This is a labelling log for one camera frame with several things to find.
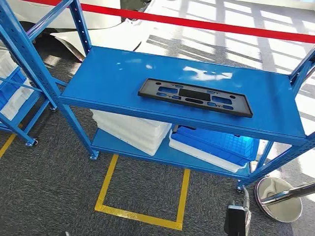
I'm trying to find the white plastic bin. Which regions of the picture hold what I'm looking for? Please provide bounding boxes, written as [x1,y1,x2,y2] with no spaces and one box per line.
[0,86,35,121]
[0,50,18,79]

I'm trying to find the black plastic mounting plate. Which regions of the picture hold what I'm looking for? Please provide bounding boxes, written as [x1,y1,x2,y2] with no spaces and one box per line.
[138,78,253,118]

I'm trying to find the stacked white plastic trays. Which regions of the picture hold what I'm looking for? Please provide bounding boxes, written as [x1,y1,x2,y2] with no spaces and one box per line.
[90,109,172,156]

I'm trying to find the blue plastic crate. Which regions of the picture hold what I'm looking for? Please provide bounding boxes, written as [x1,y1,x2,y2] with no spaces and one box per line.
[170,125,260,167]

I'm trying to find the blue metal shelf rack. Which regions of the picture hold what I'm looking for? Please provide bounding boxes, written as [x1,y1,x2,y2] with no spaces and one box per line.
[0,49,67,147]
[0,0,315,193]

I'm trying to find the white car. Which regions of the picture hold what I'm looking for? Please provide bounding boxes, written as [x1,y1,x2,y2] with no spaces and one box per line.
[7,0,158,62]

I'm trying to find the blue plastic bin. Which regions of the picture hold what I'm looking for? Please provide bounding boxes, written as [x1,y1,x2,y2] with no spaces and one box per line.
[0,66,27,110]

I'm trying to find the red barrier belt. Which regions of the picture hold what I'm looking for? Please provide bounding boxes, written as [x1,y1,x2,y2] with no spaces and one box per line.
[22,0,315,45]

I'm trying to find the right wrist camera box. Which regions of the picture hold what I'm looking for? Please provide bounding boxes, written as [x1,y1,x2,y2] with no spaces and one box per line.
[224,187,252,236]

